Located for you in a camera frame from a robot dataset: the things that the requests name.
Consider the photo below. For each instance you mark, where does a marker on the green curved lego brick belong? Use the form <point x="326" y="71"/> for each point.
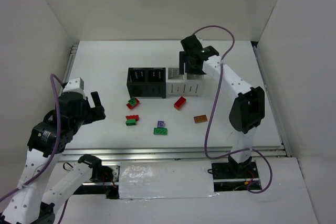
<point x="130" y="122"/>

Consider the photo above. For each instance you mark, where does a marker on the black double container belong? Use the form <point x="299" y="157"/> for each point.
<point x="146" y="82"/>

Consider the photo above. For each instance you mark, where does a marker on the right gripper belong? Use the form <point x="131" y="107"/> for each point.
<point x="190" y="64"/>

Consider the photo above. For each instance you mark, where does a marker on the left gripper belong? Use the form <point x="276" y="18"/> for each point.
<point x="94" y="111"/>

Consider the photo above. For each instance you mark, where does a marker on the green lego plate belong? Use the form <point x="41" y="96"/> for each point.
<point x="160" y="131"/>

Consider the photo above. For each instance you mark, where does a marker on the aluminium rail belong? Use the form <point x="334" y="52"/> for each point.
<point x="159" y="154"/>

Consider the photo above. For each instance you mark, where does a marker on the white foil covered plate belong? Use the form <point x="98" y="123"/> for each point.
<point x="157" y="180"/>

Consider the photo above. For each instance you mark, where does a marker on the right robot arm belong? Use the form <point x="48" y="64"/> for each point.
<point x="248" y="102"/>

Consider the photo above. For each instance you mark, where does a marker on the purple small lego brick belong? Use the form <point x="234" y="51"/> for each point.
<point x="161" y="124"/>

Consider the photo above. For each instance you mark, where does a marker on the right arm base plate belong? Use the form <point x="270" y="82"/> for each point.
<point x="221" y="172"/>

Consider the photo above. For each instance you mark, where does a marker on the white double container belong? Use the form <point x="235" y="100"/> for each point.
<point x="186" y="85"/>

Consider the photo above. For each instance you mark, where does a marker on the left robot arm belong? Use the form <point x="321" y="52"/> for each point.
<point x="31" y="201"/>

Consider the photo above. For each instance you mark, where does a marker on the red curved lego brick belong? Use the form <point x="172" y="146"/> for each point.
<point x="131" y="117"/>

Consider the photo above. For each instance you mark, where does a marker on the orange flat lego brick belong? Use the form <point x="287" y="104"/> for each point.
<point x="200" y="119"/>

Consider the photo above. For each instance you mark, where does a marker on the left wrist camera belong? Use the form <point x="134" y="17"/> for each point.
<point x="74" y="85"/>

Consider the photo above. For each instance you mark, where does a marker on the red lego under green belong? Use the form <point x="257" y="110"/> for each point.
<point x="132" y="107"/>

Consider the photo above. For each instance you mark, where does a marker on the red rectangular lego brick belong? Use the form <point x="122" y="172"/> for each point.
<point x="179" y="103"/>

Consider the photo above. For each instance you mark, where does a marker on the green square lego brick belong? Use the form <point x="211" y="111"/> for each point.
<point x="133" y="101"/>

